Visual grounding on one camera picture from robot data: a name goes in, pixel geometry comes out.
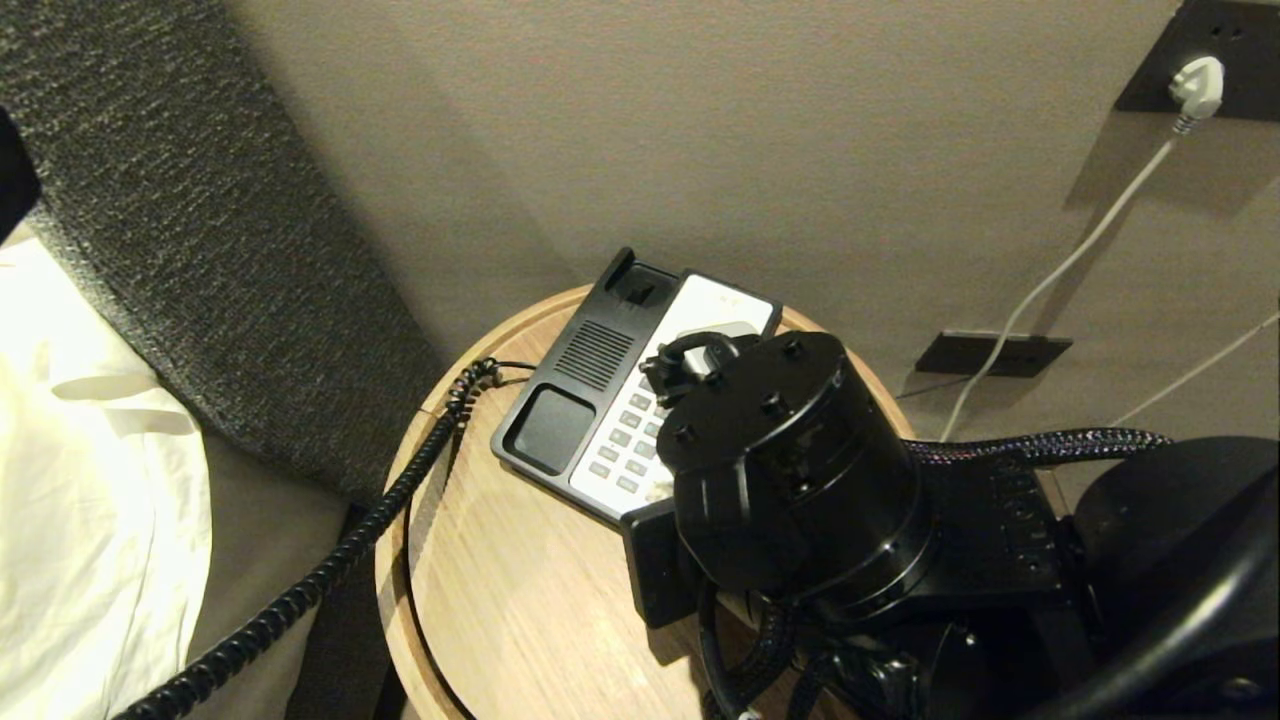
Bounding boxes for beige bed base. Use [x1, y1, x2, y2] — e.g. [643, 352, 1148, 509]
[186, 428, 353, 720]

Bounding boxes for round wooden side table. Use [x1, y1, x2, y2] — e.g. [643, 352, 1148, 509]
[374, 284, 917, 720]

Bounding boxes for grey fabric headboard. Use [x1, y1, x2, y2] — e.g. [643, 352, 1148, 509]
[0, 0, 453, 506]

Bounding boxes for white power cable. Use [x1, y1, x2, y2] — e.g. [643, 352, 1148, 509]
[938, 130, 1187, 443]

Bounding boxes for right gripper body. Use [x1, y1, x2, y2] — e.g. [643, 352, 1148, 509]
[620, 498, 703, 630]

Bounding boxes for white power plug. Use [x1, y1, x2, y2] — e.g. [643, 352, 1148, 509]
[1167, 55, 1227, 137]

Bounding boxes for white bed linen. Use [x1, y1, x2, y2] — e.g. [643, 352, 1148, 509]
[0, 222, 214, 720]

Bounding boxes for thin white cable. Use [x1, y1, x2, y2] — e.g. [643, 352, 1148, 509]
[1108, 311, 1280, 430]

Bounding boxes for black coiled phone cord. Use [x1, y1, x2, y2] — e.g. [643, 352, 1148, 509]
[113, 356, 537, 720]

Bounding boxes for black wall socket plate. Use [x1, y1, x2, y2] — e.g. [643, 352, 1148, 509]
[1114, 0, 1280, 124]

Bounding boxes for black braided cable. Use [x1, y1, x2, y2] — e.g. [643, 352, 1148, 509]
[903, 427, 1173, 468]

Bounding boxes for black and white telephone base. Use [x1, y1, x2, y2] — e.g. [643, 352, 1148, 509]
[489, 246, 785, 528]

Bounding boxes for small black wall plate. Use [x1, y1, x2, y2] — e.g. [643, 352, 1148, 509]
[914, 329, 1074, 380]

